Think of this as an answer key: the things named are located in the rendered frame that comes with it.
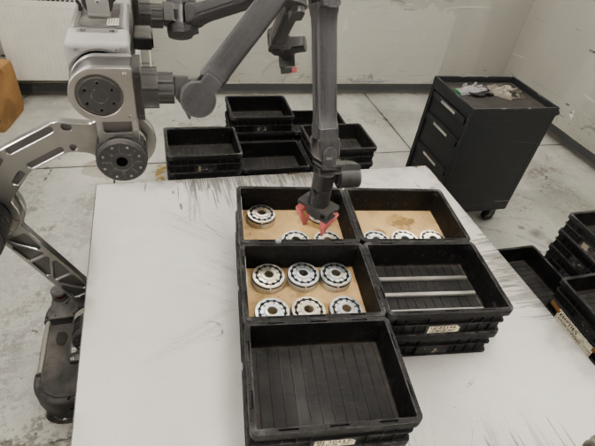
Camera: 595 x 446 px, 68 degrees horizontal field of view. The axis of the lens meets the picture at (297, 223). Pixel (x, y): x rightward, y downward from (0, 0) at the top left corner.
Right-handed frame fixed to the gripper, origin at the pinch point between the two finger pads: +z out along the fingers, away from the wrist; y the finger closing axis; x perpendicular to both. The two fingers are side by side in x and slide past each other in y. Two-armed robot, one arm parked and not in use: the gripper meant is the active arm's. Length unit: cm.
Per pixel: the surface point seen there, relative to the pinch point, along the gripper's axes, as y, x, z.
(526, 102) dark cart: -10, -210, 17
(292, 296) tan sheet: -1.3, 7.1, 23.2
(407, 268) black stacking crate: -22.3, -30.6, 23.0
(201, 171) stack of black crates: 104, -50, 56
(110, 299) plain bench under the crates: 46, 41, 36
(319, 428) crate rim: -34, 40, 14
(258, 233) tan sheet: 25.7, -6.6, 22.9
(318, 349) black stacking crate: -18.8, 17.1, 23.5
